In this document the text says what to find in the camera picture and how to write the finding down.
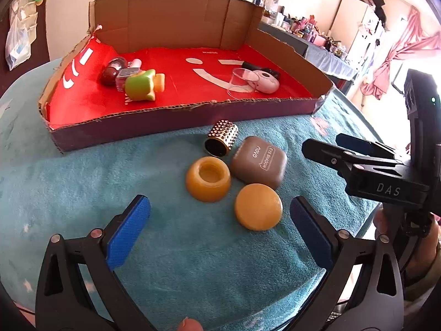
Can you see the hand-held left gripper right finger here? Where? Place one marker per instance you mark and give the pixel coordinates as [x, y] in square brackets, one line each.
[310, 231]

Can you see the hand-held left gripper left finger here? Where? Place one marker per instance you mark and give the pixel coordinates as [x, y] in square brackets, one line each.
[129, 231]

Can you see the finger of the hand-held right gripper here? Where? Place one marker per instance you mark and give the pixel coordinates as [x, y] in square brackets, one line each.
[355, 143]
[327, 155]

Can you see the amber round lid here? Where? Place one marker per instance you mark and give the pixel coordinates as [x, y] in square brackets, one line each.
[258, 207]

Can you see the grey eyeshadow case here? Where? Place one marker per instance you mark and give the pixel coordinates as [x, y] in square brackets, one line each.
[260, 163]

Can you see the amber round jar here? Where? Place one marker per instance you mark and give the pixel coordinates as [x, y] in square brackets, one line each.
[206, 186]

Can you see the white round compact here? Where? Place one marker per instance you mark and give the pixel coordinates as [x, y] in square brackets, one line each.
[267, 82]

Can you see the gold studded cap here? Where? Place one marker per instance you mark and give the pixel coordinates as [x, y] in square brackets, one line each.
[224, 134]

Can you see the clear plastic cup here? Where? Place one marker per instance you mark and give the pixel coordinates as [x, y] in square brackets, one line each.
[241, 79]

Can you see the green yellow toy figure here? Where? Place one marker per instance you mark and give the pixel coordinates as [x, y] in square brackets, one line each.
[141, 86]

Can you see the clear bottle pink cap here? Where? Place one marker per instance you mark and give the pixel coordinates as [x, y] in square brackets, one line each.
[124, 76]

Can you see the cardboard box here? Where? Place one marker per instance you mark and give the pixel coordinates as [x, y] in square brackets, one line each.
[165, 24]

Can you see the person's right forearm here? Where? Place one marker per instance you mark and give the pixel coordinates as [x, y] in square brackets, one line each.
[423, 296]

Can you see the person's right hand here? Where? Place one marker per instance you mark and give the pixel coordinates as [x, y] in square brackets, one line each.
[425, 251]

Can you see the person's left hand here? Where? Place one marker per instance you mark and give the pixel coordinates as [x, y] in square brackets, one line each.
[189, 324]

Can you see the teal fleece blanket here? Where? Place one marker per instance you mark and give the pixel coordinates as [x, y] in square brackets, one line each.
[172, 265]

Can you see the table with dark cloth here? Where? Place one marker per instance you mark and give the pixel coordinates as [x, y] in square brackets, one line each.
[327, 62]

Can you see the white wardrobe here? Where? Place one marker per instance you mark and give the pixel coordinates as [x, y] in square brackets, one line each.
[361, 38]

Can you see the pink curtain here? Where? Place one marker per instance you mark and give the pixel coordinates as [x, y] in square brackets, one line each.
[406, 44]

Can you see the black perfume bottle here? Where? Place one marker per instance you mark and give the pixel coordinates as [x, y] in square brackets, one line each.
[249, 65]

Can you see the row of cosmetic bottles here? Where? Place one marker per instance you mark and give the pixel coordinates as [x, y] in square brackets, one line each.
[303, 27]

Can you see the red clear capsule ball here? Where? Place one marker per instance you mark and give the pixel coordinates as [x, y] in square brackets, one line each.
[108, 76]

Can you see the dark brown door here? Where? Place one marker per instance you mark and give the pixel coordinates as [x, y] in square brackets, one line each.
[38, 51]

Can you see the white plastic bag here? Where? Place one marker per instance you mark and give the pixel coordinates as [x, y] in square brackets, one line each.
[15, 48]

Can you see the clear hanging organizer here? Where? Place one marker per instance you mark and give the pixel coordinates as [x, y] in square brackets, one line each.
[24, 13]

